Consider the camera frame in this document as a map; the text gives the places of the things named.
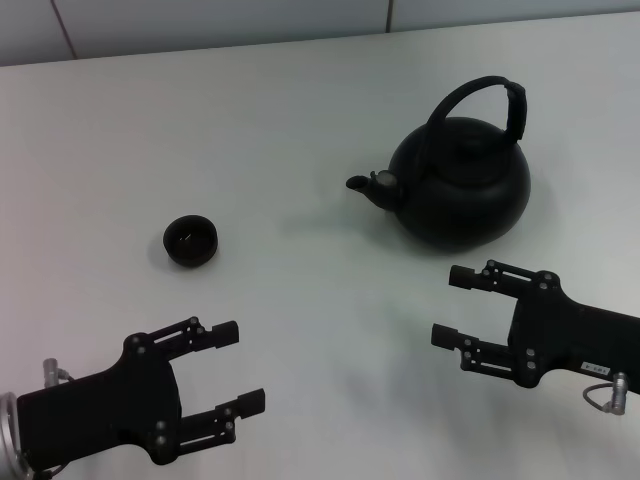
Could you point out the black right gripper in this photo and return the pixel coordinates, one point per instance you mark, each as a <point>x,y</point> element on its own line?
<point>560,335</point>

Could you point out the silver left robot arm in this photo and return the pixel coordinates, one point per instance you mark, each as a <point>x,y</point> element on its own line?
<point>7,430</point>

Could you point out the small black teacup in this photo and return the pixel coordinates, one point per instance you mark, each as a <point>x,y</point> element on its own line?
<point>192,255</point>

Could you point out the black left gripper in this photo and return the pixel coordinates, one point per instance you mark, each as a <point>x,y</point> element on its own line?
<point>100,410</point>

